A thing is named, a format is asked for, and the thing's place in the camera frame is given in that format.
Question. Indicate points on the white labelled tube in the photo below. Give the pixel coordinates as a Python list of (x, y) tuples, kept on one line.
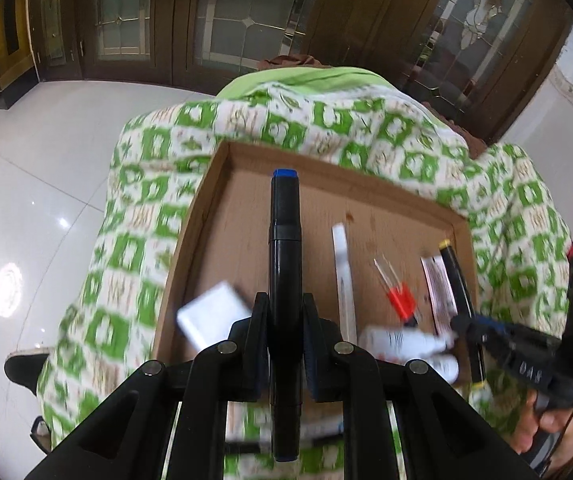
[(439, 290)]

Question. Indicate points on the black shoe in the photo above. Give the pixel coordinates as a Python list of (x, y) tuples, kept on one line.
[(26, 372)]

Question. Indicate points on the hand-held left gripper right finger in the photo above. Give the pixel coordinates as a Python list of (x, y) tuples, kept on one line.
[(314, 340)]

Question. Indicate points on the white charger plug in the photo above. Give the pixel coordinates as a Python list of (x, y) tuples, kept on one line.
[(211, 310)]

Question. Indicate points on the white pill bottle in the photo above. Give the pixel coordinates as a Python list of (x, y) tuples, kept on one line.
[(444, 367)]

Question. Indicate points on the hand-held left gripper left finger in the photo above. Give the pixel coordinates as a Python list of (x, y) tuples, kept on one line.
[(256, 340)]

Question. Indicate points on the white glue bottle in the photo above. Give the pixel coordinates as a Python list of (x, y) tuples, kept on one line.
[(396, 342)]

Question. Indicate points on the person's right hand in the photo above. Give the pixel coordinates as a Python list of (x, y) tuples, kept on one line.
[(531, 435)]

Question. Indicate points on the black marker with blue end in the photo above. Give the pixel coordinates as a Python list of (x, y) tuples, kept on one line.
[(285, 260)]

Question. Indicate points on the brown cardboard tray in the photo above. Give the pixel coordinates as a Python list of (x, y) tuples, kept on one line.
[(236, 240)]

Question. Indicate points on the golden framed doorway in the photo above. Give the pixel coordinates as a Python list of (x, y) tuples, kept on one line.
[(16, 65)]

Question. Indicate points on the red and clear plastic tube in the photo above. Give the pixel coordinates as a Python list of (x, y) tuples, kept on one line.
[(401, 302)]

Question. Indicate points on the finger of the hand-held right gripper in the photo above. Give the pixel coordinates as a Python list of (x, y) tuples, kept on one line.
[(496, 332)]

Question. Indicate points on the white paint marker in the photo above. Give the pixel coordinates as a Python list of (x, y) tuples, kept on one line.
[(342, 270)]

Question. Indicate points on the green leaf printed blanket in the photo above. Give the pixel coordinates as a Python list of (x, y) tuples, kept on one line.
[(131, 240)]

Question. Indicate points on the wooden glass door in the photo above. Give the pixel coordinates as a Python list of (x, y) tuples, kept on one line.
[(366, 20)]

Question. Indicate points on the black pen with yellow band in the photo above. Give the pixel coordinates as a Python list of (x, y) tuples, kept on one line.
[(458, 285)]

